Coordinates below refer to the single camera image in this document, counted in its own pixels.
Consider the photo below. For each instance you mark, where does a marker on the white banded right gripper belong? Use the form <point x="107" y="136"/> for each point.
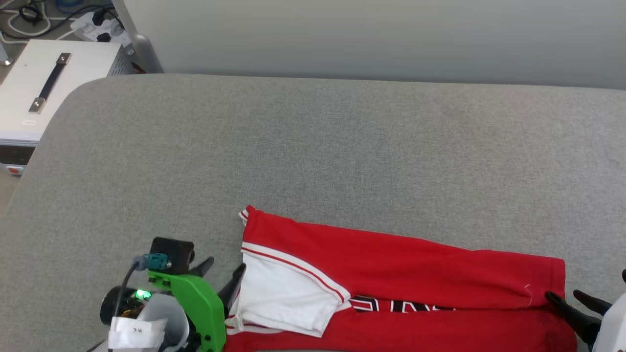
<point x="617" y="327"/>

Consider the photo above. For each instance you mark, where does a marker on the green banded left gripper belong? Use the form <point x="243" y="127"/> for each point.
<point x="200" y="308"/>

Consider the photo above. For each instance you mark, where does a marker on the red and white garment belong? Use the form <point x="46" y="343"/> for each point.
<point x="415" y="269"/>

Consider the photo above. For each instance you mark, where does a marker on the white paper label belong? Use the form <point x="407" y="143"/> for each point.
<point x="137" y="332"/>

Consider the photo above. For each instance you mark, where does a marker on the red box button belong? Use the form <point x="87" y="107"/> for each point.
<point x="14" y="170"/>

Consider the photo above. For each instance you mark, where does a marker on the white metal equipment box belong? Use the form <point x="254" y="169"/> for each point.
<point x="88" y="58"/>

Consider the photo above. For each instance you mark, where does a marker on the black power plug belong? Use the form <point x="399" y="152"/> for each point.
<point x="103" y="37"/>
<point x="100" y="18"/>

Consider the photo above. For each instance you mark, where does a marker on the white power strip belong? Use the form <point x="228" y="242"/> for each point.
<point x="88" y="27"/>

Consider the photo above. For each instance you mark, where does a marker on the white slanted metal leg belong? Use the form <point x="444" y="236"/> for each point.
<point x="4" y="56"/>

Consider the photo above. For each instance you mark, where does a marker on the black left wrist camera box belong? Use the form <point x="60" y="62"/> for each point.
<point x="173" y="254"/>

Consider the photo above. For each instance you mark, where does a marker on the teal left camera connector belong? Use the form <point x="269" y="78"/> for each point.
<point x="156" y="261"/>

